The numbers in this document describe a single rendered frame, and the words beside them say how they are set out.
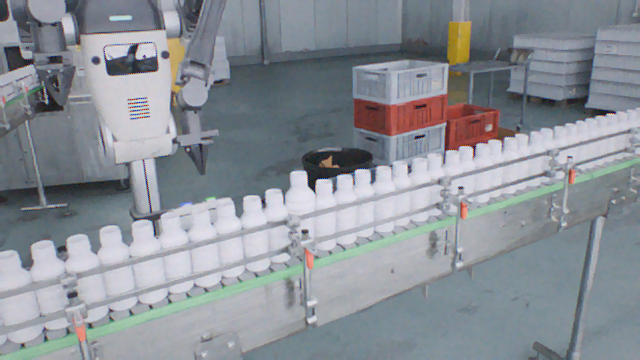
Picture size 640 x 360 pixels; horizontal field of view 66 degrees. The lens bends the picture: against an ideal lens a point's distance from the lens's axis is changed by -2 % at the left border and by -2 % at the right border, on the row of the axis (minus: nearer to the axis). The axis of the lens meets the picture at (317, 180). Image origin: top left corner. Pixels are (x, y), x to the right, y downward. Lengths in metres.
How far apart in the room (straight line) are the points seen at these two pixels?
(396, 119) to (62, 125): 2.82
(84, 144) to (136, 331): 3.79
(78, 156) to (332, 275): 3.83
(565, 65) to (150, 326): 7.55
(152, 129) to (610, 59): 6.76
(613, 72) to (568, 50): 0.79
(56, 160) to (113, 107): 3.35
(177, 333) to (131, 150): 0.67
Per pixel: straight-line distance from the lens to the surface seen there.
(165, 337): 1.10
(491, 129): 4.48
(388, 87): 3.47
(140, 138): 1.58
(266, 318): 1.17
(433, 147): 3.90
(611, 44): 7.68
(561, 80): 8.20
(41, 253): 1.02
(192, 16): 1.62
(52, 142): 4.84
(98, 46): 1.53
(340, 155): 3.38
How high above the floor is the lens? 1.56
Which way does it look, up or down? 20 degrees down
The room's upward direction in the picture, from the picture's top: 2 degrees counter-clockwise
